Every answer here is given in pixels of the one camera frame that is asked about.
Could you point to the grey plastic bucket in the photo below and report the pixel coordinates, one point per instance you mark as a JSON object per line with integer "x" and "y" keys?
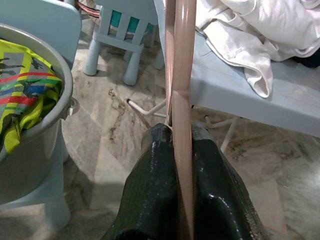
{"x": 30, "y": 160}

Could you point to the black and white garment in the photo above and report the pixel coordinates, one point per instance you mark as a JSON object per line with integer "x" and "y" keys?
{"x": 310, "y": 62}

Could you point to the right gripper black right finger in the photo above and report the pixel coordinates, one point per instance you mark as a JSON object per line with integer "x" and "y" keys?
{"x": 217, "y": 200}

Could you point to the light blue plastic stool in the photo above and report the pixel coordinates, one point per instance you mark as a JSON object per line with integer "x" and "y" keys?
{"x": 37, "y": 215}

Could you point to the light blue child chair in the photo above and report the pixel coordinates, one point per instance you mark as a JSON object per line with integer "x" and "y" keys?
{"x": 117, "y": 42}

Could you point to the pale pink plastic hanger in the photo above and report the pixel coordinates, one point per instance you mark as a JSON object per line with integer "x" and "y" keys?
{"x": 183, "y": 75}

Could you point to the pale blue folding table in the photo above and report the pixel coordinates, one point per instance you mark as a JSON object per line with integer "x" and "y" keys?
{"x": 225, "y": 85}

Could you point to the person in teal shirt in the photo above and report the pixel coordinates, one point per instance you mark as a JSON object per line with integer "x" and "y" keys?
{"x": 132, "y": 25}

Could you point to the neon yellow-green garment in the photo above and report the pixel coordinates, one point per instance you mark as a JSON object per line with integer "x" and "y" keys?
{"x": 37, "y": 87}

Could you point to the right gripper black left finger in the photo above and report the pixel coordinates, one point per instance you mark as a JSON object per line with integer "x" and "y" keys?
{"x": 150, "y": 200}

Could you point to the light blue child table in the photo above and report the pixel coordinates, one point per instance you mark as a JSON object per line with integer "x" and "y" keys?
{"x": 50, "y": 25}

